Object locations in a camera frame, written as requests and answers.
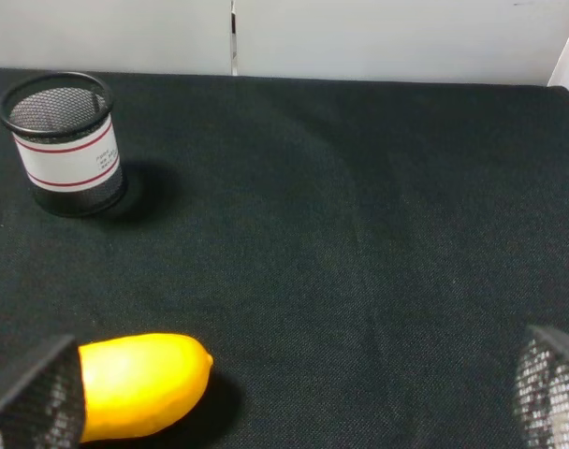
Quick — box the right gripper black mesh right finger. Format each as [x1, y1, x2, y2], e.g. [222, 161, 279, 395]
[514, 326, 569, 448]

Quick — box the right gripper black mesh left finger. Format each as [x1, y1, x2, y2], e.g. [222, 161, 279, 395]
[0, 335, 85, 448]

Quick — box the yellow mango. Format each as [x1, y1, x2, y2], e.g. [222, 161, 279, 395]
[79, 333, 213, 442]

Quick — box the black mesh pen holder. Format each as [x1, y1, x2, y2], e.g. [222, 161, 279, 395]
[0, 72, 126, 217]

